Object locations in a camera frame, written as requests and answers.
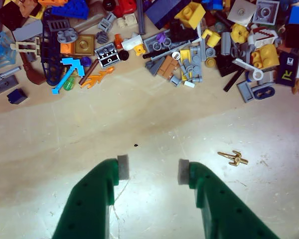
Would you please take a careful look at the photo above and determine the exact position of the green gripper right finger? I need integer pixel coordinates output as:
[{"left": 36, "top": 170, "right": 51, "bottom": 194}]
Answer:
[{"left": 178, "top": 158, "right": 280, "bottom": 239}]

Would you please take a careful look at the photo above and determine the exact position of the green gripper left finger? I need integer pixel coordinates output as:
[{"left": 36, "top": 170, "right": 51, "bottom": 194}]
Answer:
[{"left": 51, "top": 154, "right": 130, "bottom": 239}]

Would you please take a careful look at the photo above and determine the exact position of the gold Lego sai weapon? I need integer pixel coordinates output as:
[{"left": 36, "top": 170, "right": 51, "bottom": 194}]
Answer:
[{"left": 217, "top": 150, "right": 249, "bottom": 166}]

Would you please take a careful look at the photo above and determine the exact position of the transparent green Lego piece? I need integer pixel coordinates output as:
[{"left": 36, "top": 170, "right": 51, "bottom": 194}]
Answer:
[{"left": 64, "top": 76, "right": 76, "bottom": 91}]

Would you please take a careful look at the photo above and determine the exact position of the small grey Lego tile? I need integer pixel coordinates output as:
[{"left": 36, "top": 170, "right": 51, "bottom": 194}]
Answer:
[{"left": 236, "top": 81, "right": 255, "bottom": 104}]

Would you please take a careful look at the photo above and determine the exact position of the orange Lego flame piece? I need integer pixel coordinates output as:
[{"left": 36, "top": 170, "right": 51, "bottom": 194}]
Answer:
[{"left": 80, "top": 66, "right": 115, "bottom": 89}]

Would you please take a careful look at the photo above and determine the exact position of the small dark blue Lego brick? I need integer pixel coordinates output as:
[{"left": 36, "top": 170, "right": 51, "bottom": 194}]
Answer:
[{"left": 6, "top": 88, "right": 29, "bottom": 105}]

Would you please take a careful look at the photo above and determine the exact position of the brown Lego rod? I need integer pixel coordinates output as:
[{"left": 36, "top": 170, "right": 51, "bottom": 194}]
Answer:
[{"left": 78, "top": 59, "right": 100, "bottom": 85}]

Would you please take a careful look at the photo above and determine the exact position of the black Lego rod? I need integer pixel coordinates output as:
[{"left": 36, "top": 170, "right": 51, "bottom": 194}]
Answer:
[{"left": 223, "top": 68, "right": 246, "bottom": 92}]

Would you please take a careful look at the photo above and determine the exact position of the light blue Lego pickaxe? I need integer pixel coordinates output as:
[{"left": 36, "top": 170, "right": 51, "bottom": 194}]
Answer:
[{"left": 51, "top": 58, "right": 86, "bottom": 95}]

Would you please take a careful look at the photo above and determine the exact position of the small grey Lego cylinder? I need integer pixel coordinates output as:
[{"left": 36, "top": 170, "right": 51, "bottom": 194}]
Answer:
[{"left": 169, "top": 74, "right": 182, "bottom": 87}]

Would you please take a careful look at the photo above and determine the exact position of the reddish brown curved Lego piece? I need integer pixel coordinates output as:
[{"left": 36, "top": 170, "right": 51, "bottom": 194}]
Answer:
[{"left": 21, "top": 53, "right": 47, "bottom": 85}]

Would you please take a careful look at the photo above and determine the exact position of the black Lego plate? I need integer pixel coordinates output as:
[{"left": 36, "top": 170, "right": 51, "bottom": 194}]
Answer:
[{"left": 215, "top": 51, "right": 240, "bottom": 78}]

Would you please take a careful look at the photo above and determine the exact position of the long grey Lego plate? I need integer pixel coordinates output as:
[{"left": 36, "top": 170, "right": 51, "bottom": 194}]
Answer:
[{"left": 189, "top": 46, "right": 203, "bottom": 84}]

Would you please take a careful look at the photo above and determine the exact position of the grey printed Lego panel tile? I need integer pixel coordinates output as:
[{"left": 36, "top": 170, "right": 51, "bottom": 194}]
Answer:
[{"left": 94, "top": 42, "right": 121, "bottom": 69}]

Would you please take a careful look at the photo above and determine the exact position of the yellow round Lego stud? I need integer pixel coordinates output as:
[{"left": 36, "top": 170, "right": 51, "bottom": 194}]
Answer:
[{"left": 204, "top": 57, "right": 217, "bottom": 68}]

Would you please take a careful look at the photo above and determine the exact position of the dark grey Lego slope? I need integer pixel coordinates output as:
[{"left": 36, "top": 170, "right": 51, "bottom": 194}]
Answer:
[{"left": 145, "top": 56, "right": 166, "bottom": 76}]

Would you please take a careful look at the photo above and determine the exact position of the silver grey Lego barrel piece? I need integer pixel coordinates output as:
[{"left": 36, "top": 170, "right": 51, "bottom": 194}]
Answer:
[{"left": 0, "top": 66, "right": 22, "bottom": 85}]

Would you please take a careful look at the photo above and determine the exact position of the tan brown Lego tile piece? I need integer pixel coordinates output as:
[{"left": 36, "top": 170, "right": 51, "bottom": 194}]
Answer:
[{"left": 156, "top": 55, "right": 180, "bottom": 81}]

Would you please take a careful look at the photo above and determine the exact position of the dark blue printed Lego tile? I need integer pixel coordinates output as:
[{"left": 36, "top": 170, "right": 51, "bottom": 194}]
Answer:
[{"left": 275, "top": 51, "right": 299, "bottom": 87}]

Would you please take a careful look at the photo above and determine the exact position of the orange Lego brick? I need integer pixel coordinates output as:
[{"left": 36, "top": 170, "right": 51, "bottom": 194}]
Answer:
[{"left": 60, "top": 42, "right": 75, "bottom": 55}]

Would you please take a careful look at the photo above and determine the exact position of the gold square Lego tile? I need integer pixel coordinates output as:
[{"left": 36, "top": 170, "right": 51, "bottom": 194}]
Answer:
[{"left": 73, "top": 34, "right": 96, "bottom": 57}]

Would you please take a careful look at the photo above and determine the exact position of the small yellow Lego piece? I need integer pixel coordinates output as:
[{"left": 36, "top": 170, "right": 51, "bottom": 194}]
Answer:
[{"left": 134, "top": 44, "right": 147, "bottom": 57}]

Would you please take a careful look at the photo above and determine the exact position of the yellow Lego plate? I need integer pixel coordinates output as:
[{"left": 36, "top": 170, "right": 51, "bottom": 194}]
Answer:
[{"left": 179, "top": 49, "right": 192, "bottom": 82}]

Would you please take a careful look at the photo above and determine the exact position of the yellow Lego brick with studs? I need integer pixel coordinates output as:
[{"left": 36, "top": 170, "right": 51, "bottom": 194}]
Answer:
[{"left": 251, "top": 44, "right": 281, "bottom": 70}]

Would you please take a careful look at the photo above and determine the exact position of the small red-orange Lego piece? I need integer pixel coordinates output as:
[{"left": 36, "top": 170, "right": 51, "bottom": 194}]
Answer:
[{"left": 114, "top": 33, "right": 123, "bottom": 50}]

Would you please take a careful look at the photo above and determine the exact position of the black Lego bar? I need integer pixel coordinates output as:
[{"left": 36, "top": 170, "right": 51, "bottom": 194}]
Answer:
[{"left": 142, "top": 47, "right": 180, "bottom": 60}]

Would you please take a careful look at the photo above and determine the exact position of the dark grey Lego gear piece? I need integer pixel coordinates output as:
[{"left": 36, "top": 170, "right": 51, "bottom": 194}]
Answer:
[{"left": 96, "top": 31, "right": 109, "bottom": 45}]

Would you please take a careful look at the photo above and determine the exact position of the tan Lego fence piece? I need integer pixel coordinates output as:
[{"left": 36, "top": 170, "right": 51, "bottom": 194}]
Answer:
[{"left": 10, "top": 37, "right": 42, "bottom": 59}]

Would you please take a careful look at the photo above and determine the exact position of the grey round Lego plate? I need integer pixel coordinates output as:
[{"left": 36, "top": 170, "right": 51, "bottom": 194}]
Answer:
[{"left": 56, "top": 27, "right": 78, "bottom": 44}]

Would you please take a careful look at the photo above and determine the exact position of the grey Lego cylinder piece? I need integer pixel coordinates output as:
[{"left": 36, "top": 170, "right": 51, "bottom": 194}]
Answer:
[{"left": 220, "top": 31, "right": 232, "bottom": 56}]

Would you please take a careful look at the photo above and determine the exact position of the grey Lego plate with rings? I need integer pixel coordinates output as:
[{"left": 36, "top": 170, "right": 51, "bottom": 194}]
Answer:
[{"left": 142, "top": 31, "right": 192, "bottom": 54}]

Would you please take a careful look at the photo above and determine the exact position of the yellow Lego mug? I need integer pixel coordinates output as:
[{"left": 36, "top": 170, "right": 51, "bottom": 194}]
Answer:
[{"left": 201, "top": 28, "right": 222, "bottom": 48}]

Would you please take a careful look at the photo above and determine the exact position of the transparent blue Lego web piece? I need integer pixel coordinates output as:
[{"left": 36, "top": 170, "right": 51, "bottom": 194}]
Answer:
[{"left": 0, "top": 31, "right": 17, "bottom": 72}]

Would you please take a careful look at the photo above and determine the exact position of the white red printed Lego piece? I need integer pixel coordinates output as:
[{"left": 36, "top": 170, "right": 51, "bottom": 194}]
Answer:
[{"left": 248, "top": 26, "right": 279, "bottom": 49}]

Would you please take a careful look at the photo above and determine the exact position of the yellow Lego flower piece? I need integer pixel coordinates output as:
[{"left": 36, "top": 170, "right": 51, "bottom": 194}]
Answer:
[{"left": 230, "top": 23, "right": 250, "bottom": 43}]

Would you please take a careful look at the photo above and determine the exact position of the grey Lego technic connector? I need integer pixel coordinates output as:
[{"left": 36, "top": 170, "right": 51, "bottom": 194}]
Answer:
[{"left": 97, "top": 11, "right": 117, "bottom": 32}]

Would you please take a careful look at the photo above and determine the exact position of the grey Lego slope piece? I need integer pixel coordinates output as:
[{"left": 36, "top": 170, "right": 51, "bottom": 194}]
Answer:
[{"left": 11, "top": 19, "right": 43, "bottom": 42}]

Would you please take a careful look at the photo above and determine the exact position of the cream Lego plate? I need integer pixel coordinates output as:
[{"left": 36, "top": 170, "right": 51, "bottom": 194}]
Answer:
[{"left": 117, "top": 13, "right": 138, "bottom": 28}]

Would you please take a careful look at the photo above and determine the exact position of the large black Lego brick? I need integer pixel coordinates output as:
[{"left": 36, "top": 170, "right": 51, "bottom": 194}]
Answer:
[{"left": 284, "top": 23, "right": 299, "bottom": 49}]

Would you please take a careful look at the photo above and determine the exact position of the dark grey long Lego rod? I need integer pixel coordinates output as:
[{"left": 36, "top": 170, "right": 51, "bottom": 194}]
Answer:
[{"left": 136, "top": 0, "right": 147, "bottom": 35}]

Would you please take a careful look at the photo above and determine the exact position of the blue Lego wedge plate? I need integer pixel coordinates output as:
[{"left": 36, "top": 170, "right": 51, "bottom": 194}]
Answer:
[{"left": 51, "top": 0, "right": 90, "bottom": 20}]

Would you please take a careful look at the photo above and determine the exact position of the black round Lego head piece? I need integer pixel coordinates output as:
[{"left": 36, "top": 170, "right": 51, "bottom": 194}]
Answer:
[{"left": 102, "top": 0, "right": 115, "bottom": 12}]

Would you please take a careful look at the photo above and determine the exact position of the yellow square Lego brick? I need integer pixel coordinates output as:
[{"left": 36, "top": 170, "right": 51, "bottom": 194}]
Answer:
[{"left": 174, "top": 1, "right": 206, "bottom": 30}]

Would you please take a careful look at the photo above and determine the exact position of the white square Lego tile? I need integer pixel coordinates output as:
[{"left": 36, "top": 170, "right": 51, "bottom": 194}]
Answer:
[{"left": 226, "top": 0, "right": 257, "bottom": 27}]

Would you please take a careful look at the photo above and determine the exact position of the brown Lego brick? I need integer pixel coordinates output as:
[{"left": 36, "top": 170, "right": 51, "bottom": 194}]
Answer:
[{"left": 17, "top": 0, "right": 43, "bottom": 18}]

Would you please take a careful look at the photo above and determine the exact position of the black Lego block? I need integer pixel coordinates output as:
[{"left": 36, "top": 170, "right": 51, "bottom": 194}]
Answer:
[{"left": 0, "top": 1, "right": 22, "bottom": 32}]

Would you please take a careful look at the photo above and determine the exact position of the orange Lego plate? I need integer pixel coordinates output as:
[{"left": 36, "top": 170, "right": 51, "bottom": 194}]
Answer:
[{"left": 37, "top": 0, "right": 68, "bottom": 7}]

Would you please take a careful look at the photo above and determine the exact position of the grey square Lego plate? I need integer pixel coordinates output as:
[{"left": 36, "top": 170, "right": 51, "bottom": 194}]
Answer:
[{"left": 252, "top": 0, "right": 281, "bottom": 26}]

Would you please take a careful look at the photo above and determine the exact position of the large dark blue Lego plate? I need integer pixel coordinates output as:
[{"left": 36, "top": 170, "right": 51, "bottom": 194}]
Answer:
[{"left": 144, "top": 0, "right": 192, "bottom": 30}]

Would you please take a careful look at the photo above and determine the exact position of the white Lego bar with ring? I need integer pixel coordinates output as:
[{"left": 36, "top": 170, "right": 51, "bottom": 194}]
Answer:
[{"left": 231, "top": 58, "right": 265, "bottom": 81}]

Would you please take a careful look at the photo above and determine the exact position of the dark blue perforated Lego frame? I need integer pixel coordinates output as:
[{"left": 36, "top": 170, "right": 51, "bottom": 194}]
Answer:
[{"left": 41, "top": 7, "right": 73, "bottom": 87}]

